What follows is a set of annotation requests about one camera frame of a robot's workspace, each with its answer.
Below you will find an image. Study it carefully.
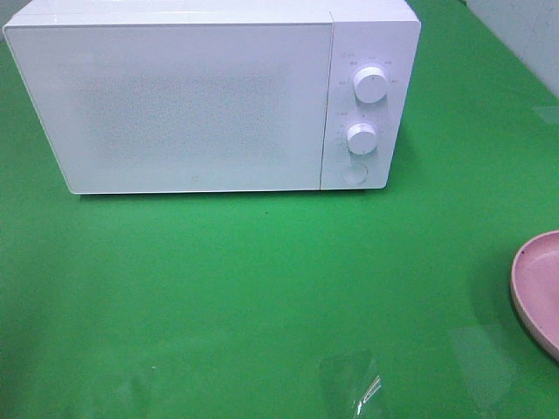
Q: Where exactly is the white timer knob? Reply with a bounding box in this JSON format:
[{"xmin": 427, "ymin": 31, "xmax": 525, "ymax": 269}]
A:
[{"xmin": 346, "ymin": 123, "xmax": 378, "ymax": 155}]

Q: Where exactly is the pink round plate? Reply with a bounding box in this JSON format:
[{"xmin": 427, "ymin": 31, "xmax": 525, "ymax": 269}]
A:
[{"xmin": 510, "ymin": 230, "xmax": 558, "ymax": 360}]

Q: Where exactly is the white microwave door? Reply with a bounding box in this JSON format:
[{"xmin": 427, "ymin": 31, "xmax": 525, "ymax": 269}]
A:
[{"xmin": 6, "ymin": 24, "xmax": 332, "ymax": 194}]

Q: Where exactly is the round white door button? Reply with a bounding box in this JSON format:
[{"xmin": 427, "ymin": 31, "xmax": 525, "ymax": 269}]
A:
[{"xmin": 342, "ymin": 163, "xmax": 368, "ymax": 185}]

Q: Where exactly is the white upper power knob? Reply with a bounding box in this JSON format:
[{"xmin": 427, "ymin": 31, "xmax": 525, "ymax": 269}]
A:
[{"xmin": 353, "ymin": 65, "xmax": 389, "ymax": 104}]

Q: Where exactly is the white microwave oven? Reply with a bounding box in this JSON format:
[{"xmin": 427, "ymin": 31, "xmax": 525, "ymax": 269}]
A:
[{"xmin": 3, "ymin": 1, "xmax": 421, "ymax": 195}]

